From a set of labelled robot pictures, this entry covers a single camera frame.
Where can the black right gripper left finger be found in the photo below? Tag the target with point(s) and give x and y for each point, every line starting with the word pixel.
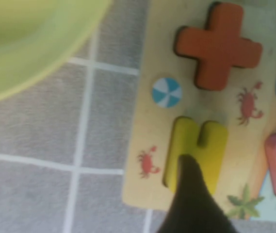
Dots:
pixel 193 206

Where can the blue wooden puzzle board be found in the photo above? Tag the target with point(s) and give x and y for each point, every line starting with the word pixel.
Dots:
pixel 249 136

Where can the grey white-checked tablecloth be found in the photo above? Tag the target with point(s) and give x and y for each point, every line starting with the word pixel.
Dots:
pixel 31 145

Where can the yellow plastic bowl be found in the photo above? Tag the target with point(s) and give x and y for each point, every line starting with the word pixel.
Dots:
pixel 19 36

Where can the orange wooden cross piece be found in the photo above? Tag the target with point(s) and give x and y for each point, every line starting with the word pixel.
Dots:
pixel 217 46

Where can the yellow wooden shape piece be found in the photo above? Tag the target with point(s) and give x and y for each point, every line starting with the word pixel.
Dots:
pixel 186 138

